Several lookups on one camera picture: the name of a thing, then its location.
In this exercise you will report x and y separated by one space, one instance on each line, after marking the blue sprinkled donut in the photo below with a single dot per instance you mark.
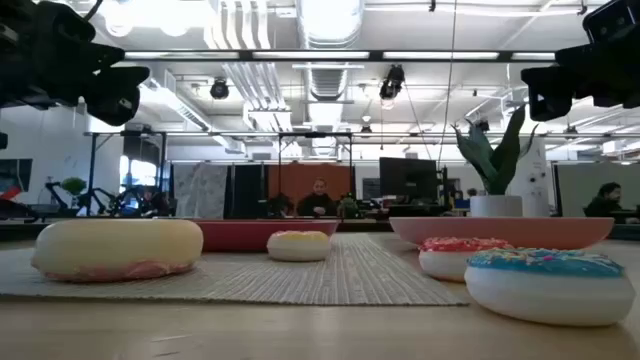
550 295

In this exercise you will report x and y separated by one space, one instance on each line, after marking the silver ventilation duct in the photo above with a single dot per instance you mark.
327 50

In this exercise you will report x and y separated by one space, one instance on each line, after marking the grey woven placemat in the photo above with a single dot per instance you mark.
360 275

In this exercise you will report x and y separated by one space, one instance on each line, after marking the light pink plate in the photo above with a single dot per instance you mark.
525 232

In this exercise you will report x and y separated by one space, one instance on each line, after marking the yellow frosted donut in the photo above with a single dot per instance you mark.
298 247

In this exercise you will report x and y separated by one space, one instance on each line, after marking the red sprinkled donut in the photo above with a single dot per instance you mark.
447 262

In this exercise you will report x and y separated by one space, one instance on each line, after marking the white plant pot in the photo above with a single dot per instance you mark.
496 206

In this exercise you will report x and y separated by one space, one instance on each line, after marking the person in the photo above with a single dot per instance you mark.
605 202
317 202

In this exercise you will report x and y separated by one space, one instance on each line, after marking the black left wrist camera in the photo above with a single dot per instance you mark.
40 20

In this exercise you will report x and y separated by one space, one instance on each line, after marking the cream donut with orange frosting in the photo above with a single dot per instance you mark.
115 247

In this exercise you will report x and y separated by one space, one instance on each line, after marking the black background robot arm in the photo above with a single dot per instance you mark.
105 200

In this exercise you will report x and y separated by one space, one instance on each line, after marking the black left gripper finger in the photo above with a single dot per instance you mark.
115 95
109 56

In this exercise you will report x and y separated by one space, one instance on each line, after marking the green snake plant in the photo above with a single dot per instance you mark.
497 165

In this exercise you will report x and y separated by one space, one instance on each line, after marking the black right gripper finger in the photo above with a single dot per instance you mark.
577 56
550 92

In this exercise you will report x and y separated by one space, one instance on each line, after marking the small round green plant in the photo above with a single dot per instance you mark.
73 185

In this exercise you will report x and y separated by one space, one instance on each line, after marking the black ceiling spotlight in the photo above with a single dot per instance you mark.
219 89
391 85

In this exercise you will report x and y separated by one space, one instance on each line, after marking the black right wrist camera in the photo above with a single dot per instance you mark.
615 20

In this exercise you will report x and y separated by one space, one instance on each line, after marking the black computer monitor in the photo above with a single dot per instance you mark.
407 177

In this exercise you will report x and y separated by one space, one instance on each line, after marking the orange partition panel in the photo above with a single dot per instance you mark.
300 180

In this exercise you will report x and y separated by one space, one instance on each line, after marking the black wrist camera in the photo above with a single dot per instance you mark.
615 20
40 20

